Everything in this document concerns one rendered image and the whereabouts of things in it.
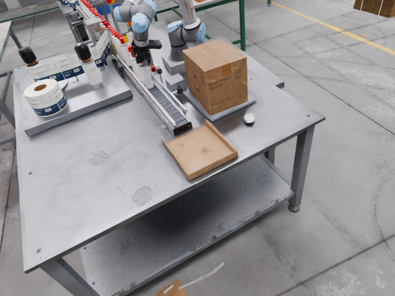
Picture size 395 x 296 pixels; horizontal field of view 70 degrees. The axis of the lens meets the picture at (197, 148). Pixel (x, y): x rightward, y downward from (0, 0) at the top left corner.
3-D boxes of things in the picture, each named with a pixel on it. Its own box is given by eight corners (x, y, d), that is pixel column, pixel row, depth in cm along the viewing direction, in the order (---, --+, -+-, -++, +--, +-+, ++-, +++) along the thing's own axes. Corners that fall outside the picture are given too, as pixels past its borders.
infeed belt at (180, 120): (101, 41, 263) (100, 37, 260) (110, 39, 265) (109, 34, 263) (176, 134, 150) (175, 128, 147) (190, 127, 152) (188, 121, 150)
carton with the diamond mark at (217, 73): (189, 91, 177) (181, 50, 159) (223, 79, 182) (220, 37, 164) (210, 115, 156) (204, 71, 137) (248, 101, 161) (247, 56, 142)
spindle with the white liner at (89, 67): (90, 86, 194) (70, 43, 174) (102, 81, 197) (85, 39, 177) (93, 91, 188) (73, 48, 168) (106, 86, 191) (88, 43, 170)
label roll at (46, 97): (55, 96, 191) (44, 76, 181) (74, 101, 182) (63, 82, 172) (29, 112, 180) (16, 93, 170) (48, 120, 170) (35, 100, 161)
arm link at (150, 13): (134, -1, 141) (127, 14, 137) (154, -3, 137) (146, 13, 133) (142, 12, 148) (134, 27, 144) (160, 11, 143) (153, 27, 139)
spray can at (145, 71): (144, 87, 183) (136, 57, 169) (152, 84, 184) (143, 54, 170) (147, 90, 179) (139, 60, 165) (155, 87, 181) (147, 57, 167)
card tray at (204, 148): (163, 144, 147) (161, 138, 144) (206, 124, 154) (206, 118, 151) (189, 181, 126) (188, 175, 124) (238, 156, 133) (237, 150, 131)
